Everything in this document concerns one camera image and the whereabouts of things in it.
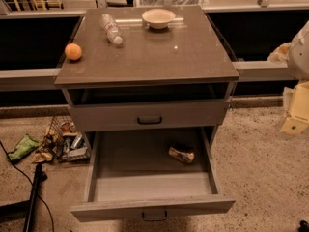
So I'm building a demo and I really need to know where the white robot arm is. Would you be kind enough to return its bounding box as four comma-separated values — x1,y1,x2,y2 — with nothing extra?
267,21,309,135

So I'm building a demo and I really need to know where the crumpled yellow snack wrapper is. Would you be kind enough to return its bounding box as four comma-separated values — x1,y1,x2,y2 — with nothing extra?
33,152,53,163

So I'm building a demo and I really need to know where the orange soda can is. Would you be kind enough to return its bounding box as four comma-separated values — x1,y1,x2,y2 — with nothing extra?
168,147,195,164

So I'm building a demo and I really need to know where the white ceramic bowl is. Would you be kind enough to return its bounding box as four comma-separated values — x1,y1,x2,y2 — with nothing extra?
142,9,176,30

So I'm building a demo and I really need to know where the clear plastic water bottle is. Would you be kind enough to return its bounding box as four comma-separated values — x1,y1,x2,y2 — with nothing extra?
99,14,123,45

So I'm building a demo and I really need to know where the green chip bag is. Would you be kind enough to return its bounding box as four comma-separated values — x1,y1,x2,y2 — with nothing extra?
8,133,40,161

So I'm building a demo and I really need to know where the wire basket with trash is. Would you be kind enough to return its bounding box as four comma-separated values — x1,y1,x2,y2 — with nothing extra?
46,116,90,162

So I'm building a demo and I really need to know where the black stand leg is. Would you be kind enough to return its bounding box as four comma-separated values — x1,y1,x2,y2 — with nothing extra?
0,163,43,232

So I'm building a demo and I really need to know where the closed grey middle drawer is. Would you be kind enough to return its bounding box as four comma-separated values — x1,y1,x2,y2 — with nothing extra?
69,101,228,132

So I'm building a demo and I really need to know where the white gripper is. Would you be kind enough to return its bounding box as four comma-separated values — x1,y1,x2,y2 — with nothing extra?
281,81,309,135

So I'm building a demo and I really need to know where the open grey bottom drawer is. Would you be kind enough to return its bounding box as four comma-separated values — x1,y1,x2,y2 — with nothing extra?
71,128,235,222

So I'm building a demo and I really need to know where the orange ball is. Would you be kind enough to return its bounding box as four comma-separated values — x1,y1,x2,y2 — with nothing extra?
65,43,82,61

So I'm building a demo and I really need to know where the black cable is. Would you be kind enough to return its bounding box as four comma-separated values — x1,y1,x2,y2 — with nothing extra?
0,140,56,232

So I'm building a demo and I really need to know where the black lower drawer handle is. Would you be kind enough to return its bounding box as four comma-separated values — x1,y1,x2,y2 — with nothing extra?
142,211,168,222

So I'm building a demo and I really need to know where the black drawer handle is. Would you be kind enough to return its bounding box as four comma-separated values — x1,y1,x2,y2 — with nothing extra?
142,211,168,222
137,116,162,125

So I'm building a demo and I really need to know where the grey drawer cabinet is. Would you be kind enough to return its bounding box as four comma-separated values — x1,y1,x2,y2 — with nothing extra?
53,5,240,142

